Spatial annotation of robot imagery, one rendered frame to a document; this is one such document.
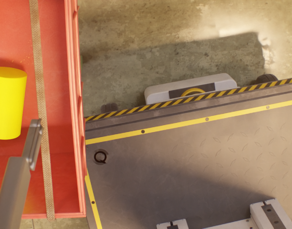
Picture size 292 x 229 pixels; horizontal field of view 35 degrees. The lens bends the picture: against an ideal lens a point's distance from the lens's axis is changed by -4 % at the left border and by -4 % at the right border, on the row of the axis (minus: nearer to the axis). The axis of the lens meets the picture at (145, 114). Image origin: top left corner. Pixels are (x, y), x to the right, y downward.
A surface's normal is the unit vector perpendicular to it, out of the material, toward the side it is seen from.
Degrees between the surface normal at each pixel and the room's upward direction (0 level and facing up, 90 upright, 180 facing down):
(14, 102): 39
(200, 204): 0
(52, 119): 0
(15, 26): 0
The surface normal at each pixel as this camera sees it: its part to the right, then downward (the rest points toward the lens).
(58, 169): -0.02, -0.95
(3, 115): 0.31, 0.35
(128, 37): 0.09, 0.32
